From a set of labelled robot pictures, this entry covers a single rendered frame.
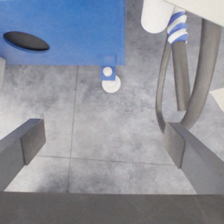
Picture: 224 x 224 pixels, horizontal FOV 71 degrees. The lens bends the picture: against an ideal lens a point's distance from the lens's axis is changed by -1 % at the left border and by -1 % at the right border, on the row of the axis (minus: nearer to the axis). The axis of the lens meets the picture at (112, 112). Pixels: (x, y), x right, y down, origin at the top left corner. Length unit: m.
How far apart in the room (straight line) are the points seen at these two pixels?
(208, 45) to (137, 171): 0.74
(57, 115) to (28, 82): 0.27
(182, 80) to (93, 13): 0.28
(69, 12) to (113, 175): 0.73
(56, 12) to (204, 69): 0.38
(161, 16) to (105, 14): 0.22
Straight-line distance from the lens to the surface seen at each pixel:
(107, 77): 0.72
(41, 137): 0.17
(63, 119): 0.92
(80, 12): 0.47
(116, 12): 0.46
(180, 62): 0.30
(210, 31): 0.24
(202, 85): 0.26
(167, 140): 0.16
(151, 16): 0.28
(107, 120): 0.86
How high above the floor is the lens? 0.86
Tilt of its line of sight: 82 degrees down
